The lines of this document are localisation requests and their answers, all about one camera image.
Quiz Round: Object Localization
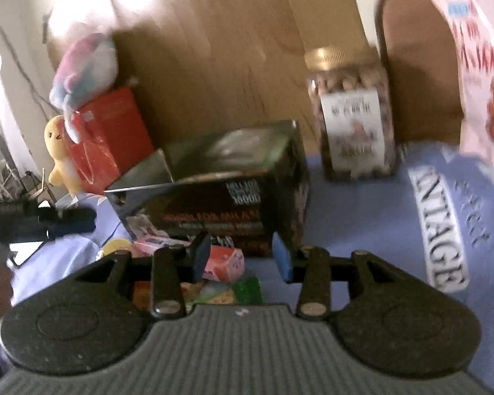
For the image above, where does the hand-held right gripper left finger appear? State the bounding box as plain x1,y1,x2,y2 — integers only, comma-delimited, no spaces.
72,232,212,319

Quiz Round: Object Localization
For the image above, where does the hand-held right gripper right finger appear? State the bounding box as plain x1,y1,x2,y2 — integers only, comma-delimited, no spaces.
272,234,431,321

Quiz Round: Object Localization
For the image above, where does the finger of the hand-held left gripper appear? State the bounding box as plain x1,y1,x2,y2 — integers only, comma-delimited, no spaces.
45,208,96,240

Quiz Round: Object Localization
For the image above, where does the pink snack box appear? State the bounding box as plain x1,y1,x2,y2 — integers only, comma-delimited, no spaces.
202,246,246,284

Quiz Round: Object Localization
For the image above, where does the green snack packet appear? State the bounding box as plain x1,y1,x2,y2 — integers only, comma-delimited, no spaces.
183,276,265,306

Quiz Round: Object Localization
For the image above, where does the pink snack packet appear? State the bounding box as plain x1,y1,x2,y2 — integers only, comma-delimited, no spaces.
134,236,190,258

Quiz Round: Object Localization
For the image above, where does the dark printed cardboard box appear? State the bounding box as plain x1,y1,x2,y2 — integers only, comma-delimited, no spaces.
105,120,311,258

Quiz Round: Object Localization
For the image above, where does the orange snack packet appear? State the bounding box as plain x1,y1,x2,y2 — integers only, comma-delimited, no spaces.
132,280,154,309

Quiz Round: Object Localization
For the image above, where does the smartphone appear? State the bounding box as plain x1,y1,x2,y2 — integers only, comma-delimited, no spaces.
8,199,55,267

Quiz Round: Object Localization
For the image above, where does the white router with antennas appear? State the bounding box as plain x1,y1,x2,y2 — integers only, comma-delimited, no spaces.
0,158,46,204

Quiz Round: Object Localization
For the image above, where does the yellow round snack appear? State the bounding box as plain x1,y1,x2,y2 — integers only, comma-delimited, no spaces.
101,239,134,258

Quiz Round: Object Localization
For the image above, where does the yellow plush toy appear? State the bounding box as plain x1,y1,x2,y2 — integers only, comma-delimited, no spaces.
44,115,85,198

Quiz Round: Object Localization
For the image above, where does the red gift bag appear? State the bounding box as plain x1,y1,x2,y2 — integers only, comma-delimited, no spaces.
68,87,155,195

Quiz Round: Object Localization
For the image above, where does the blue printed bed sheet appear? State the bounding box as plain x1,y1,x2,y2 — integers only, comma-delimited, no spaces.
0,140,494,392

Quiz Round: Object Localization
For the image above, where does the gold-lidded nut jar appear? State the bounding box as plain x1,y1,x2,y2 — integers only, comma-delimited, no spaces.
305,47,397,181

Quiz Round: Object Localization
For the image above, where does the pastel plush toy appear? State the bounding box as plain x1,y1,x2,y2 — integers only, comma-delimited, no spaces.
49,33,120,141

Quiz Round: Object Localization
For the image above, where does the wood-pattern sheet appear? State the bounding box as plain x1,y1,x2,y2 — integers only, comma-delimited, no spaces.
45,0,380,154

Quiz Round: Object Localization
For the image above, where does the brown cushion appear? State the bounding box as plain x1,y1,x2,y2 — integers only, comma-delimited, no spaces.
376,0,466,145

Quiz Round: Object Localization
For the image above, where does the large pink snack bag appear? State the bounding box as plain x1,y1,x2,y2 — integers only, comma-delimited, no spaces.
420,0,494,169

